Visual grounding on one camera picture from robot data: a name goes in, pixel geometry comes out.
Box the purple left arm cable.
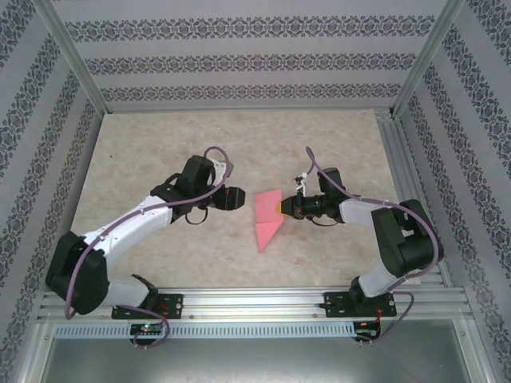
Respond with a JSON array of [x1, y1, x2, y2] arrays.
[[63, 145, 235, 349]]

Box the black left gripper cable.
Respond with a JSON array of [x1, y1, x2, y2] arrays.
[[182, 207, 209, 226]]

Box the aluminium mounting rail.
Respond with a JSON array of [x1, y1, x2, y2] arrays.
[[38, 285, 469, 322]]

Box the grey metal sheet panel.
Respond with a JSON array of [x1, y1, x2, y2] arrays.
[[39, 318, 492, 383]]

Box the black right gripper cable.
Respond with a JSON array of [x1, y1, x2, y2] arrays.
[[310, 214, 343, 227]]

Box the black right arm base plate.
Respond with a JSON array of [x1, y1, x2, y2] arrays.
[[323, 290, 398, 319]]

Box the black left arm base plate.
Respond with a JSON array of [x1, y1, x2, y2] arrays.
[[113, 293, 185, 321]]

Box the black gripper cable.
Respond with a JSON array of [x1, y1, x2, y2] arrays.
[[310, 214, 343, 227], [182, 207, 209, 226]]

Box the aluminium frame post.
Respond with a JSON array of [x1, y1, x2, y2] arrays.
[[34, 0, 109, 116], [390, 0, 466, 119]]

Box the left controller circuit board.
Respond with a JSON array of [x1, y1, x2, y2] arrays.
[[130, 323, 165, 336]]

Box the pink paper sheet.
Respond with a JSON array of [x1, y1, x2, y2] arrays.
[[254, 189, 285, 255]]

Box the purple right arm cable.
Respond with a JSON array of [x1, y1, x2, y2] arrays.
[[305, 146, 445, 347]]

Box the aluminium side rails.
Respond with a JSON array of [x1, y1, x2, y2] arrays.
[[374, 109, 454, 288]]

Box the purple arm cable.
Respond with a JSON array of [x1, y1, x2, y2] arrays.
[[305, 146, 445, 347], [63, 145, 235, 349]]

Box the slotted grey cable duct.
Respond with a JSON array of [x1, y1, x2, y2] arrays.
[[53, 321, 357, 340]]

